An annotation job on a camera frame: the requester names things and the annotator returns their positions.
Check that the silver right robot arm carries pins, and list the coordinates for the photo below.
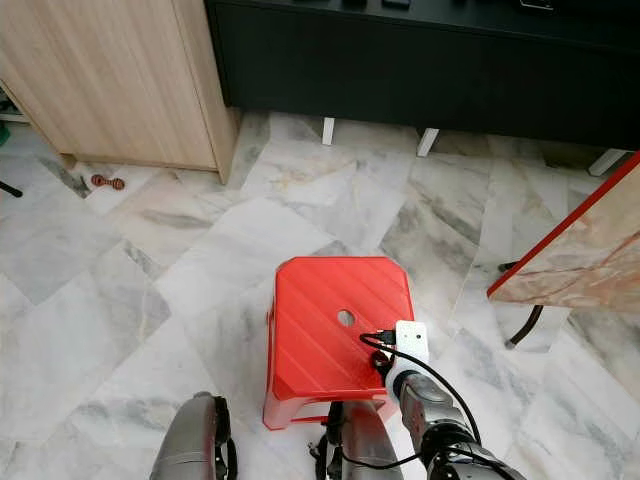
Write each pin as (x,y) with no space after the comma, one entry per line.
(445,420)

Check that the red plastic stool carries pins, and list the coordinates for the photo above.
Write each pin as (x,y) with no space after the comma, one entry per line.
(335,325)

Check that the grey right robot leg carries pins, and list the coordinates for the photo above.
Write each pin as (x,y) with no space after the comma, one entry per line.
(360,445)

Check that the black table leg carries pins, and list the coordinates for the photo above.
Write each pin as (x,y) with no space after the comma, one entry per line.
(530,325)

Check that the white console leg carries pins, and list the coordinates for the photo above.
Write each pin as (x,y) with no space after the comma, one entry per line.
(328,132)
(429,143)
(608,162)

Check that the marble table top red edge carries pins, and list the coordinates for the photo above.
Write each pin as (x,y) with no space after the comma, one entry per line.
(585,260)

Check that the black tripod stand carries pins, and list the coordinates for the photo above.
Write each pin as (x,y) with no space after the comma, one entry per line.
(10,188)

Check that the black TV console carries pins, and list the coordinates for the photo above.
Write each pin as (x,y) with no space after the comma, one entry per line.
(430,70)

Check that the green storage bin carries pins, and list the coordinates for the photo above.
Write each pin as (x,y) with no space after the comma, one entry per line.
(4,135)

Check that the small red floor toy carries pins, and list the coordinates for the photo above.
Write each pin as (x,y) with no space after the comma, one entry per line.
(107,182)

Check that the light wooden cabinet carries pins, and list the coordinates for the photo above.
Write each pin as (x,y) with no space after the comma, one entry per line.
(110,80)

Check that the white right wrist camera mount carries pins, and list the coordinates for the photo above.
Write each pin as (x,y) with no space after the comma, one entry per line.
(410,340)

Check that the flat black frame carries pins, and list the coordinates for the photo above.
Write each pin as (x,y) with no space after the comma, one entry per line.
(538,4)

